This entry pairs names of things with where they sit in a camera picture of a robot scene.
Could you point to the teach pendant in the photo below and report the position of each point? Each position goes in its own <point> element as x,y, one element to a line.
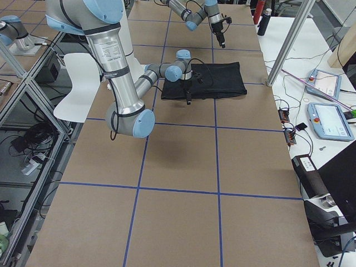
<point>325,82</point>
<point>329,122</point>

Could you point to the black bottle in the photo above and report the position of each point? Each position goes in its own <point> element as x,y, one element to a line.
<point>262,26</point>

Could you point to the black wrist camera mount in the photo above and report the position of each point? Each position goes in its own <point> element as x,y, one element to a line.
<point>198,77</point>
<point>227,19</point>

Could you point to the black graphic t-shirt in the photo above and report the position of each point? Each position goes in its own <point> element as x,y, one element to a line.
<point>221,80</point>

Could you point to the far teach pendant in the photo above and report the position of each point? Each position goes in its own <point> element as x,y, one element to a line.
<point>325,82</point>

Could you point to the aluminium frame post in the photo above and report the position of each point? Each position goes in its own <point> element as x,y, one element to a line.
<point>289,40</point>

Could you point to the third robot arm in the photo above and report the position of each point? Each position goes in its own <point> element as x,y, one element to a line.
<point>13,31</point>

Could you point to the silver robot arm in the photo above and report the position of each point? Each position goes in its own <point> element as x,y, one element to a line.
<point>100,22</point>
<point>210,10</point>

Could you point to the near teach pendant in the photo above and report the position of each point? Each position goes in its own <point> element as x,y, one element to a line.
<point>329,122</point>

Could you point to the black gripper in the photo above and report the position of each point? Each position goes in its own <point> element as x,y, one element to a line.
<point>185,83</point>
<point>217,28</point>

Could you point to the red bottle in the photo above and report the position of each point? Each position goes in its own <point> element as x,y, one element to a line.
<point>258,10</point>

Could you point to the white plastic chair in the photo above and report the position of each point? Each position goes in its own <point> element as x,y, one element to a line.
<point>85,78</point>

